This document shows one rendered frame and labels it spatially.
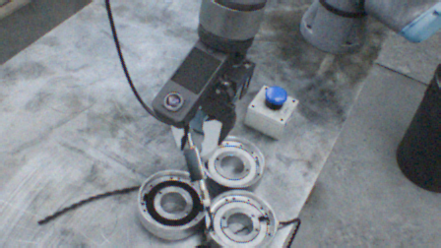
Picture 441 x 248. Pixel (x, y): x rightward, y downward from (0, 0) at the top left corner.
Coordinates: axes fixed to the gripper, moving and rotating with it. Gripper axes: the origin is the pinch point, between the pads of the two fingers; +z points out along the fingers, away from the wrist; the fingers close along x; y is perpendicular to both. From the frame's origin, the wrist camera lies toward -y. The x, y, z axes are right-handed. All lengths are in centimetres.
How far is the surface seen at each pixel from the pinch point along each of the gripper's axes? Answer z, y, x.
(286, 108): 2.2, 22.8, -7.1
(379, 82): 68, 164, -20
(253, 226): 7.2, -0.5, -12.6
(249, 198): 6.3, 3.3, -9.9
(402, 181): 75, 113, -44
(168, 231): 7.5, -8.5, -2.9
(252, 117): 4.6, 19.2, -2.5
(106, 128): 9.4, 4.6, 17.8
